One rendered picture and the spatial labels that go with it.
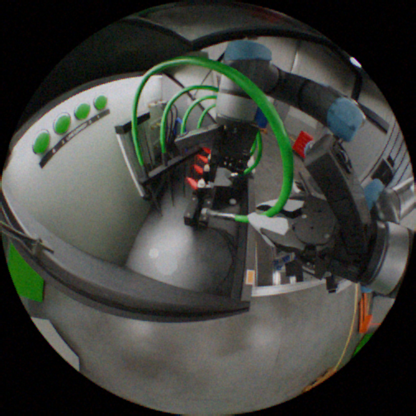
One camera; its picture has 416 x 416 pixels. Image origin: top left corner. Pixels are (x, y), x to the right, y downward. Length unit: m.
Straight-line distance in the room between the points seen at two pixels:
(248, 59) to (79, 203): 0.45
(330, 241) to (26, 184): 0.46
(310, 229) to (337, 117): 0.17
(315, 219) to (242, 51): 0.25
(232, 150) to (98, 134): 0.34
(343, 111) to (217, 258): 0.61
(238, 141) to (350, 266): 0.28
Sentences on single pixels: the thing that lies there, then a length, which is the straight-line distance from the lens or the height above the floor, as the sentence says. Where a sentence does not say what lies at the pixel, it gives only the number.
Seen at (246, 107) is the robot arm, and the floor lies 1.36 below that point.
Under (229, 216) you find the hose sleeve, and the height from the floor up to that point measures 1.17.
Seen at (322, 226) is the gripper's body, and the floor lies 1.31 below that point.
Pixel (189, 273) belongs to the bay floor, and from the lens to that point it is 0.56.
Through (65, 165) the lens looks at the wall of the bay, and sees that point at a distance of 0.35.
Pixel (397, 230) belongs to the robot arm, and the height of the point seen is 1.39.
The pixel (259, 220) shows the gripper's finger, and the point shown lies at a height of 1.24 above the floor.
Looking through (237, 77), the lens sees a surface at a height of 1.40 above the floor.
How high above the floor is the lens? 1.39
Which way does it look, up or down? 56 degrees down
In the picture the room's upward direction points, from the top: 11 degrees clockwise
